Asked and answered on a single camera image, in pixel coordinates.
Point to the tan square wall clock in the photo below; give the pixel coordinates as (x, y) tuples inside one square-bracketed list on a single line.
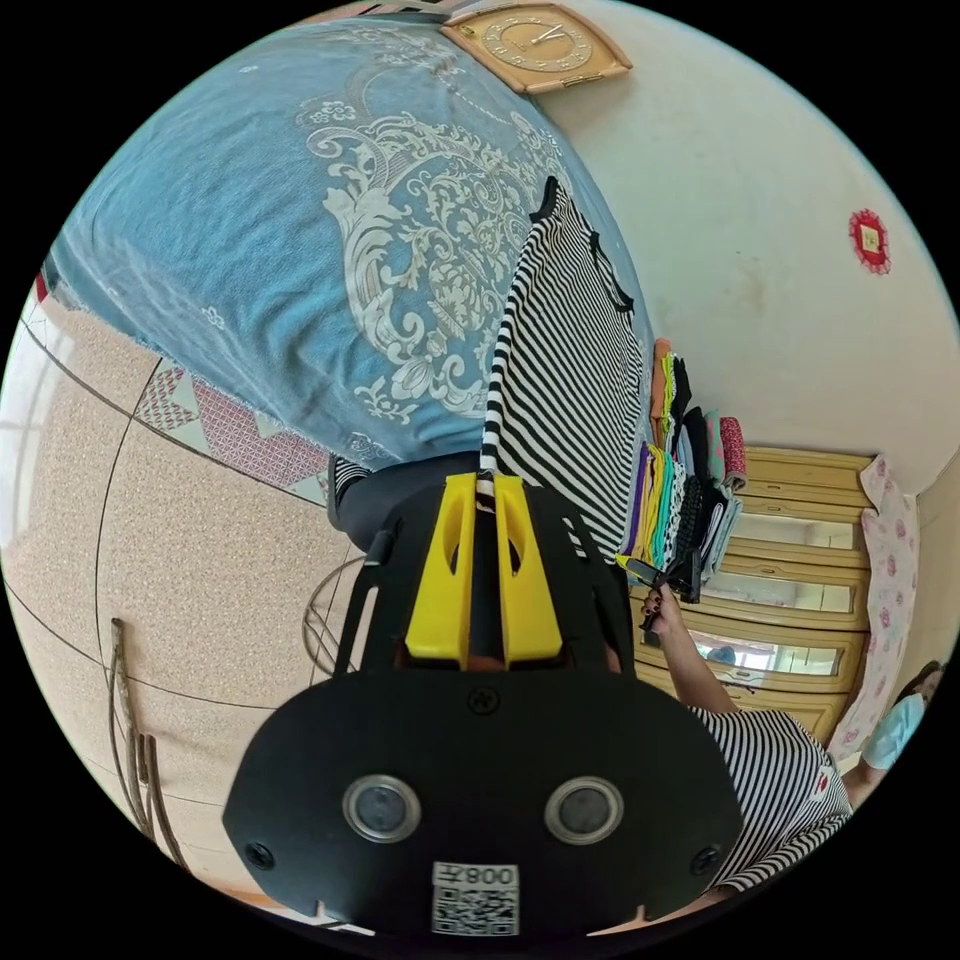
[(541, 43)]

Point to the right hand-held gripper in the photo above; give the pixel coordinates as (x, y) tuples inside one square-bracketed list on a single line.
[(679, 581)]

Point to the black and white striped sleeveless shirt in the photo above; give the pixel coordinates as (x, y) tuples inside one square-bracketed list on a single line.
[(570, 390)]

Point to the pile of clothes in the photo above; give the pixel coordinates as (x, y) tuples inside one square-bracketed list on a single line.
[(694, 487)]

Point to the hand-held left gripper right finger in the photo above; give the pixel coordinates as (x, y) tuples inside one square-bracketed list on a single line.
[(529, 600)]

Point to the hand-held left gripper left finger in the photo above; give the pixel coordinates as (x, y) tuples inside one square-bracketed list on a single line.
[(439, 600)]

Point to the person's right hand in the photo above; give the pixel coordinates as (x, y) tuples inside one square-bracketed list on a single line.
[(661, 609)]

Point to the yellow wooden cupboard with mirrors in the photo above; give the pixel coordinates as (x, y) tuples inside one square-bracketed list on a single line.
[(787, 487)]

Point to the person's body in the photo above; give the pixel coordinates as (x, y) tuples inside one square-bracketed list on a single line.
[(765, 765)]

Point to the bed with blue patterned quilt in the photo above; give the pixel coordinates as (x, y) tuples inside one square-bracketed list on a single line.
[(225, 225)]

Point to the person's right forearm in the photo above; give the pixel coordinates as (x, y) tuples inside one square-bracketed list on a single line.
[(694, 664)]

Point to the red round wall ornament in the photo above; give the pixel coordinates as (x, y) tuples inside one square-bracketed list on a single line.
[(870, 240)]

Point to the pink floral curtain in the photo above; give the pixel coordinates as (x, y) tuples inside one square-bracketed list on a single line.
[(889, 570)]

